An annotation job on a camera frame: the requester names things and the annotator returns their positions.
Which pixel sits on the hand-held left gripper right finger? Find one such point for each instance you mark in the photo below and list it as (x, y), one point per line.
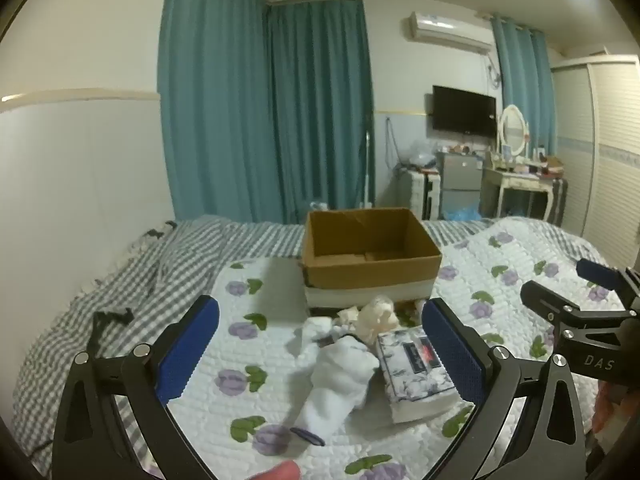
(452, 350)

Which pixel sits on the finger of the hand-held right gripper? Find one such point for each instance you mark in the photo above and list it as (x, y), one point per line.
(542, 297)
(597, 272)

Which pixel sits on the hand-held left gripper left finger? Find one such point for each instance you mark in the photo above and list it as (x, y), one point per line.
(187, 350)

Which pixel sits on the white blue tissue pack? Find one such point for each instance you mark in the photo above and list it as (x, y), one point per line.
(415, 380)

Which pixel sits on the cream cloth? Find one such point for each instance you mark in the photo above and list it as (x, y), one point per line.
(372, 317)

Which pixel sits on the brown cardboard box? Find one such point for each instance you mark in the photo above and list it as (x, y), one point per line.
(370, 275)

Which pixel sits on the large white sock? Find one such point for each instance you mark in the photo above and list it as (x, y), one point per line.
(340, 380)

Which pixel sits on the small white sock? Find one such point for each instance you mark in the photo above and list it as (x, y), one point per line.
(312, 335)

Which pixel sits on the person's right hand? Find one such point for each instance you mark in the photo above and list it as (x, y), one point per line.
(610, 407)

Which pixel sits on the person's left hand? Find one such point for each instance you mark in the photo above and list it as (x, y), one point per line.
(277, 472)

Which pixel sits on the dark striped suitcase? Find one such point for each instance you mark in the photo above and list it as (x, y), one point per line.
(560, 200)

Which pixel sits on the grey checked bed sheet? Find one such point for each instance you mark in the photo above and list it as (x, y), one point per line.
(125, 285)

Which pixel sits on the white floral quilt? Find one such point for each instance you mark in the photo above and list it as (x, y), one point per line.
(280, 305)

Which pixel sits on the blue plastic bag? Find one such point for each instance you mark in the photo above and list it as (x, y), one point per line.
(462, 214)

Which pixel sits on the white dressing table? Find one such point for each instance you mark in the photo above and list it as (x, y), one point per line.
(515, 180)

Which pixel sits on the pile of cosmetics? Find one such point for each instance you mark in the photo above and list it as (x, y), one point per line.
(542, 164)

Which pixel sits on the white wardrobe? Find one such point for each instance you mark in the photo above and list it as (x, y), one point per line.
(600, 150)

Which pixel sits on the dark patterned cloth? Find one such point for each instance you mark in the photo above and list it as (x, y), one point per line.
(160, 230)

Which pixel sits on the grey small fridge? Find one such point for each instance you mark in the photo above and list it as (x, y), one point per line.
(457, 180)

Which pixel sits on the white suitcase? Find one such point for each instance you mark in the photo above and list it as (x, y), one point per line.
(422, 192)

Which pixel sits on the white oval mirror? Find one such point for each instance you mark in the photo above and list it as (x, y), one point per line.
(512, 127)

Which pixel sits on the clear plastic bags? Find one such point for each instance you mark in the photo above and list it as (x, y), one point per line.
(420, 152)

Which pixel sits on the black television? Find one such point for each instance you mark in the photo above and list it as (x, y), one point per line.
(462, 110)

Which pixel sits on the teal curtain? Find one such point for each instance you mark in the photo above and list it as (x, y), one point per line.
(320, 105)
(215, 100)
(525, 75)

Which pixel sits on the white air conditioner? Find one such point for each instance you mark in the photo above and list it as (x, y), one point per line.
(445, 30)

